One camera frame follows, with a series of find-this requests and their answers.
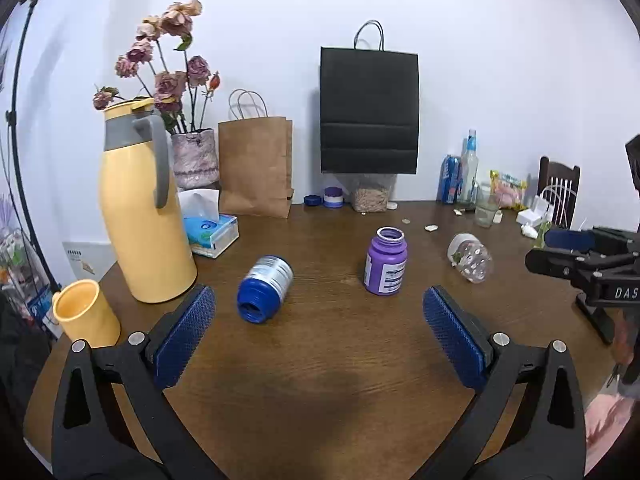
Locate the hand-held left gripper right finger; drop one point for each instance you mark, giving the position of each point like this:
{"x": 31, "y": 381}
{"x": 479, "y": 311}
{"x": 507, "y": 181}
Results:
{"x": 452, "y": 336}

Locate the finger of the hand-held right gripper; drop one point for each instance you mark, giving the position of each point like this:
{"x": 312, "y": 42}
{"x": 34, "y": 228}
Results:
{"x": 555, "y": 262}
{"x": 567, "y": 238}

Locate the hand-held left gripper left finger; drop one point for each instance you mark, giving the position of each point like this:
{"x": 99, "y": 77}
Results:
{"x": 184, "y": 336}

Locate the clear plastic bottle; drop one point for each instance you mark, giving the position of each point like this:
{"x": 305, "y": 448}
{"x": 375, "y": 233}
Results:
{"x": 472, "y": 260}

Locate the blue and silver bottle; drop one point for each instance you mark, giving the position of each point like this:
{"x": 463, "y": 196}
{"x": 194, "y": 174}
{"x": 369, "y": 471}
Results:
{"x": 267, "y": 280}

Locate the yellow cup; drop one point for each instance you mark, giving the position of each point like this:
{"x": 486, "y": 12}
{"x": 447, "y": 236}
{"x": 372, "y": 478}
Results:
{"x": 92, "y": 321}

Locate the person's right hand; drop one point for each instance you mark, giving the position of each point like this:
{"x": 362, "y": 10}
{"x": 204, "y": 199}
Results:
{"x": 627, "y": 347}

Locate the small green bottle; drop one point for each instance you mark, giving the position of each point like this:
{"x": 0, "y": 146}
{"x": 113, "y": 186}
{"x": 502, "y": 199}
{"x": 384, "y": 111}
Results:
{"x": 542, "y": 234}

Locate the small white bottle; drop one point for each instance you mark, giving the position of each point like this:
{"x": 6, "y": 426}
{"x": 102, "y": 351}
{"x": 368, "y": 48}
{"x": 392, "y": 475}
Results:
{"x": 528, "y": 231}

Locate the white box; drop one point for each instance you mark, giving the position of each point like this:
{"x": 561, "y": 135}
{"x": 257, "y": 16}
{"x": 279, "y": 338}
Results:
{"x": 531, "y": 215}

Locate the dark wooden chair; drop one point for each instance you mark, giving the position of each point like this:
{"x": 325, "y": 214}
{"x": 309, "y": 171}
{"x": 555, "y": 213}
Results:
{"x": 547, "y": 175}

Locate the colourful snack packet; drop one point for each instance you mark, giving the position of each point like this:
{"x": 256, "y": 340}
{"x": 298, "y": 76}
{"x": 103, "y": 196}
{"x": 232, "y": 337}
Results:
{"x": 510, "y": 190}

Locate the drinking glass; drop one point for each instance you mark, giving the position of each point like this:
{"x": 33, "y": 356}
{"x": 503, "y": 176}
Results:
{"x": 486, "y": 207}

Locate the purple bottle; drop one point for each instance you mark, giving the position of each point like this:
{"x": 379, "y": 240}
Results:
{"x": 382, "y": 266}

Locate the yellow thermos jug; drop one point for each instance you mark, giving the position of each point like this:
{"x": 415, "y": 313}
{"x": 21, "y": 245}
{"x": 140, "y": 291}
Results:
{"x": 145, "y": 240}

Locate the blue tissue box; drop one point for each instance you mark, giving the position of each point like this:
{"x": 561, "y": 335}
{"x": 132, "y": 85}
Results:
{"x": 214, "y": 234}

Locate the clear bottle with blue cap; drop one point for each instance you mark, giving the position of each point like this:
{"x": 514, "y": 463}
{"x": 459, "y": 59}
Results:
{"x": 469, "y": 170}

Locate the white calendar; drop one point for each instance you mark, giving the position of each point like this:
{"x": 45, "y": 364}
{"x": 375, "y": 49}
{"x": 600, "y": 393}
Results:
{"x": 87, "y": 260}

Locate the blue drink can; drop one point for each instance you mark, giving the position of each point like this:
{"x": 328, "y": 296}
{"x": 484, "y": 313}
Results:
{"x": 448, "y": 180}

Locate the person's pink clothing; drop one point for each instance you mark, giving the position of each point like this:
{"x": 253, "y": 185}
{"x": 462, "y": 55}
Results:
{"x": 607, "y": 425}

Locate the clear jar of grains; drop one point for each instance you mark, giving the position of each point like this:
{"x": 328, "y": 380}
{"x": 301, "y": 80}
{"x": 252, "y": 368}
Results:
{"x": 371, "y": 198}

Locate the pink mottled vase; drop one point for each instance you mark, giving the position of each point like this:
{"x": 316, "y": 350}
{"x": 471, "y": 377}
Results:
{"x": 195, "y": 160}

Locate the cluttered shelf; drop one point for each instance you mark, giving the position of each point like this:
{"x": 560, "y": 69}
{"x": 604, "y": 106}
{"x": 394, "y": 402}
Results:
{"x": 20, "y": 270}

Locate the brown paper bag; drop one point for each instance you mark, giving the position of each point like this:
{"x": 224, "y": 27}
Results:
{"x": 255, "y": 170}

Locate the purple and white lid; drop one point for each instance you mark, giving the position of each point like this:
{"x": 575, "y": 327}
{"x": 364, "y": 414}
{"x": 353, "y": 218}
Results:
{"x": 333, "y": 198}

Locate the blue bottle lid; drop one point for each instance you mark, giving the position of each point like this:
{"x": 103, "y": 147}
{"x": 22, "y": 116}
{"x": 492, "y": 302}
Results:
{"x": 312, "y": 200}

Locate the black paper bag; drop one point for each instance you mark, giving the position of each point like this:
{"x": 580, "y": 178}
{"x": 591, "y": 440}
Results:
{"x": 370, "y": 110}

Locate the dried pink flowers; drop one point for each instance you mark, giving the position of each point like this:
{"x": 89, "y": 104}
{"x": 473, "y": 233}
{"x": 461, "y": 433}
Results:
{"x": 170, "y": 85}

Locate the black light stand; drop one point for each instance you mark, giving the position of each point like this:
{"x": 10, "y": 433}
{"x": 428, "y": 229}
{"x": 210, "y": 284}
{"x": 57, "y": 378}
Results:
{"x": 20, "y": 110}

